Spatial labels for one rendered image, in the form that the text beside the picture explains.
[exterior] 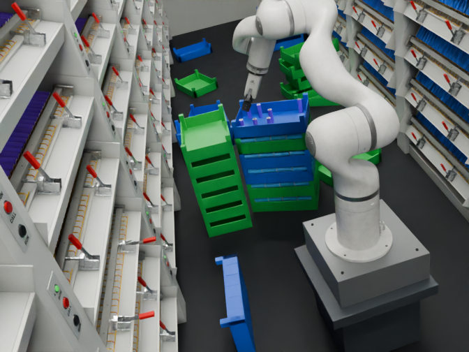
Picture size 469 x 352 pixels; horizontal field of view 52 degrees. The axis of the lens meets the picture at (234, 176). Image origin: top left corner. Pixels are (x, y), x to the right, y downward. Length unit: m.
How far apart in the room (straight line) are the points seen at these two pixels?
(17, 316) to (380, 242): 1.01
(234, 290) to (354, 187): 0.59
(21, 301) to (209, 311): 1.20
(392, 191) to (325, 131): 1.13
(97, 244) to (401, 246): 0.83
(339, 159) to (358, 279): 0.36
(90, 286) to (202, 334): 0.86
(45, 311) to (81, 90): 0.70
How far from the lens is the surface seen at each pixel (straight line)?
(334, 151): 1.17
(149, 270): 1.59
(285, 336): 1.74
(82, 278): 1.04
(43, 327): 0.82
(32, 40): 1.11
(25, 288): 0.76
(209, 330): 1.82
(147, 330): 1.43
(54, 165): 1.03
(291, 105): 2.13
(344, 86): 1.26
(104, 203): 1.23
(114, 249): 1.34
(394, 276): 1.43
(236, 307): 1.59
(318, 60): 1.29
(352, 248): 1.41
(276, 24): 1.37
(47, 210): 0.91
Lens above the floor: 1.38
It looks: 33 degrees down
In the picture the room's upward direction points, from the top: 14 degrees counter-clockwise
